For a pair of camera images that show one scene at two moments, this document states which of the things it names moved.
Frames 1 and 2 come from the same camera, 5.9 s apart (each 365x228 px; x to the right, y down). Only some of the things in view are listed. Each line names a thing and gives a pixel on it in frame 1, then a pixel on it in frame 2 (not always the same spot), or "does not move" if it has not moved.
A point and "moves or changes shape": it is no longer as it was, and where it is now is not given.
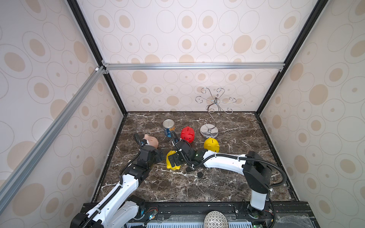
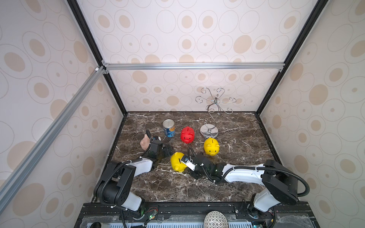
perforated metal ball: x=216 y=219 does not move
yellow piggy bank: x=211 y=144 does not move
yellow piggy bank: x=168 y=164 moves or changes shape
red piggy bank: x=187 y=133 does not move
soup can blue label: x=168 y=126 does not move
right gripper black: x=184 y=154 → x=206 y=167
